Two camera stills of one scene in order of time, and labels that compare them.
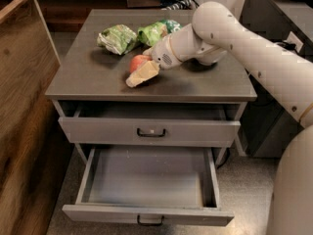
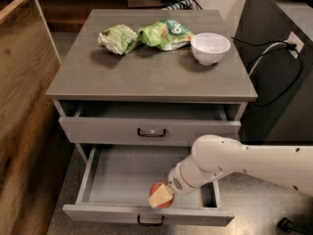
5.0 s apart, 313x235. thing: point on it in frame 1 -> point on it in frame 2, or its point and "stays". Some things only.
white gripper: (162, 55) -> (176, 180)
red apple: (138, 61) -> (155, 187)
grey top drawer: (152, 123) stays
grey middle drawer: (145, 185) stays
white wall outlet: (292, 39) stays
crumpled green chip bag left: (119, 38) stays
